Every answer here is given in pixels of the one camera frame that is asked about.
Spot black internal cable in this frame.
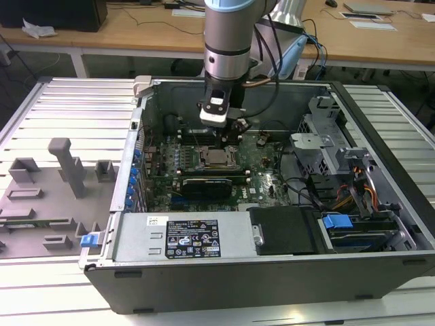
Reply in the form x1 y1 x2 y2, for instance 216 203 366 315
280 144 326 209

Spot green RAM stick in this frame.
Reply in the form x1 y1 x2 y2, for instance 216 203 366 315
0 219 69 229

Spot black box on desk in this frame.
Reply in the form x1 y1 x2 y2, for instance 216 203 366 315
0 0 109 33

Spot CPU socket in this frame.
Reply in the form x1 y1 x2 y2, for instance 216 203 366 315
198 145 239 171

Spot grey laptop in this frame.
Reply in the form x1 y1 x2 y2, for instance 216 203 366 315
342 1 396 16

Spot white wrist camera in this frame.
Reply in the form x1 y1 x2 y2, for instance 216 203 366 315
198 88 230 130

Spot black graphics card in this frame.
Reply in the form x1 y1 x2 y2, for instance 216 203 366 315
181 176 234 200

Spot wooden desk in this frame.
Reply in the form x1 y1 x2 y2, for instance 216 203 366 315
0 0 435 73

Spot hard disk in blue carrier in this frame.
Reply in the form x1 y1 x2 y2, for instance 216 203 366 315
318 213 402 253

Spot green motherboard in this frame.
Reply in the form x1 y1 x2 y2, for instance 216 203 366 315
141 132 294 213

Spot blue case latch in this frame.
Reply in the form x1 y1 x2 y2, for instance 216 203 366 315
80 233 103 249

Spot pale blue teach pendant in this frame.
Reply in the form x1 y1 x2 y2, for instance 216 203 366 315
277 35 309 81

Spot orange and yellow wires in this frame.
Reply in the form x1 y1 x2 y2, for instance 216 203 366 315
334 162 381 212

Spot black PC case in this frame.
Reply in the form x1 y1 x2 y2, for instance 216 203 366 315
78 77 435 315

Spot grey parts rack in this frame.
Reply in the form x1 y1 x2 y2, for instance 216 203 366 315
0 137 120 259

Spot metal socket cover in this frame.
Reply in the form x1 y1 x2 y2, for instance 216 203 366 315
198 145 239 170

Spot crumpled white paper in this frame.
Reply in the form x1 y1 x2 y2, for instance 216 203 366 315
21 17 57 39

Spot grey power supply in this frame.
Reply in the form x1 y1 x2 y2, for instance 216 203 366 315
111 212 258 263

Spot black RAM slot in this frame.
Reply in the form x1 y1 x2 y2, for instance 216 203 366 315
179 128 218 144
181 169 249 180

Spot silver CPU plate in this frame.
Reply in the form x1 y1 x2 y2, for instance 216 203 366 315
205 149 228 167

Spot blue cable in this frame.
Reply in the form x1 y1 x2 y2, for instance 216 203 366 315
304 32 329 81

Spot metal drive cage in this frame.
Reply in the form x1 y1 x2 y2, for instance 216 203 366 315
290 96 372 175

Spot black drive bay box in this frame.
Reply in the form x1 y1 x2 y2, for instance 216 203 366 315
247 206 323 257

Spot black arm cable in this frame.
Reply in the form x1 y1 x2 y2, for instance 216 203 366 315
253 13 283 118

